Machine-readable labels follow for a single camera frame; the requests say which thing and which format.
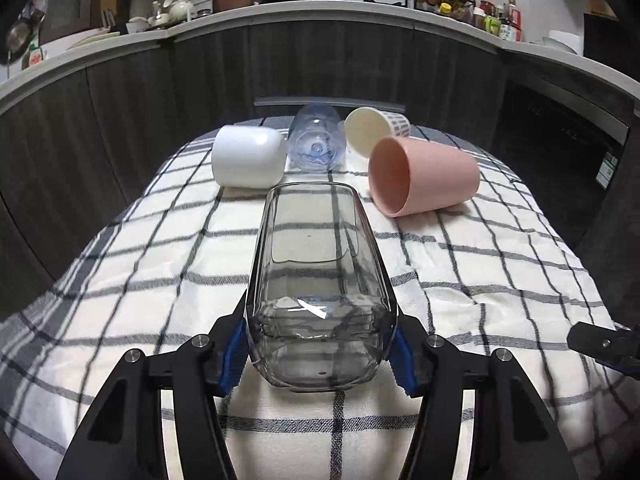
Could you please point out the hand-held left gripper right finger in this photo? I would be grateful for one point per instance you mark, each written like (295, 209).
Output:
(403, 360)

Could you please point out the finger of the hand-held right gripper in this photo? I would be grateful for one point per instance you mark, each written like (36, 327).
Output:
(600, 345)

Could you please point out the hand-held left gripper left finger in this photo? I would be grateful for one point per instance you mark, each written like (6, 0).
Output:
(233, 355)

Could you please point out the clear grey glass cup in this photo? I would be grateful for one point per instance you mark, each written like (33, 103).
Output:
(315, 285)

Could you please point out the pink plastic cup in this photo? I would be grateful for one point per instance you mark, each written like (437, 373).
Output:
(425, 172)

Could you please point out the white plastic cup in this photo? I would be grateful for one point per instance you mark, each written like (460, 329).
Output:
(247, 157)

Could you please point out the cream cup with grey print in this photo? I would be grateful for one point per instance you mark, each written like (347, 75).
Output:
(372, 130)

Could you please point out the checkered white tablecloth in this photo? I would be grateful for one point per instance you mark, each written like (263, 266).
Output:
(150, 280)

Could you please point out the green label bottle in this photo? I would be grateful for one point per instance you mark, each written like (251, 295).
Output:
(509, 27)

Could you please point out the white teapot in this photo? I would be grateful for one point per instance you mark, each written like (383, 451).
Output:
(181, 9)

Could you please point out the green dish soap bottle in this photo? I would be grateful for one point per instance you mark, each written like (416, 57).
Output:
(32, 55)

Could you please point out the steel pan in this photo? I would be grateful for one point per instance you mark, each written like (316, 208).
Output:
(22, 27)

